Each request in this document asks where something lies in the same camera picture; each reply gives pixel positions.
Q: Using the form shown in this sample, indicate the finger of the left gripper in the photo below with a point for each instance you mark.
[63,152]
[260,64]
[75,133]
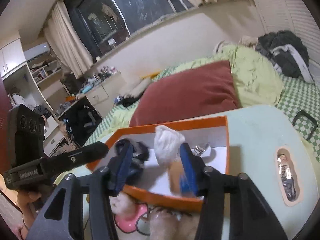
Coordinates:
[70,160]

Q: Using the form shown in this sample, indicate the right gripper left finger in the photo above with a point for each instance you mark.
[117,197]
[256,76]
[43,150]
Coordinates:
[118,168]

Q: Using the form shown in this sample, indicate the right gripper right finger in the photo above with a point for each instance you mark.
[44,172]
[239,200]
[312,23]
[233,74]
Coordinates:
[193,179]

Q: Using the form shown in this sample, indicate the brown plush with blue patch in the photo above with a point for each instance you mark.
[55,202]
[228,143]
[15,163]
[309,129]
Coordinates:
[177,180]

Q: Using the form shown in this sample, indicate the black white patterned cloth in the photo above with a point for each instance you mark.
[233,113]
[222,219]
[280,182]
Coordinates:
[140,154]

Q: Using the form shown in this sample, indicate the orange cardboard box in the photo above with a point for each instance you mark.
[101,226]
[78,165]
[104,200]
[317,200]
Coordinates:
[159,183]

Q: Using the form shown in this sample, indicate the white sock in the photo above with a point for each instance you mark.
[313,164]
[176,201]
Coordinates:
[166,144]

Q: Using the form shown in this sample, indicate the person's left hand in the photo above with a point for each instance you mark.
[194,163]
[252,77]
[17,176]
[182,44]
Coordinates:
[24,199]

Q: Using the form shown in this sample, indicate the dark red pillow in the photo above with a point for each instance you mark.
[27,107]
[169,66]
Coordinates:
[204,90]

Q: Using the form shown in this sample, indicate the mint green lap table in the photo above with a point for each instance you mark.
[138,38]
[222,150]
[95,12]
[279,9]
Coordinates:
[243,140]

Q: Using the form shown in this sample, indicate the white shelf unit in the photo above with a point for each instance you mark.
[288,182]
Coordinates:
[33,74]

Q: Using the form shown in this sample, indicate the pens in table slot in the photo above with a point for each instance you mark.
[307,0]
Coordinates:
[288,178]

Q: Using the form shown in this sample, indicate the light green duvet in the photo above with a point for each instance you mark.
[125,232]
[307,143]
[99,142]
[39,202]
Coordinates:
[255,80]

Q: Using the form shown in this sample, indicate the cream curtain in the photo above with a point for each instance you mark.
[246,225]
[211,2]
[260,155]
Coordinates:
[65,43]

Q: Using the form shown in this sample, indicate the green checkered bed sheet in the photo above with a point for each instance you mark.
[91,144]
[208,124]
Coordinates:
[297,95]

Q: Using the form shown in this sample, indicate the dark clothes pile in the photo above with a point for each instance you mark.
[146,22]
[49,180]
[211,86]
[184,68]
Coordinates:
[287,54]

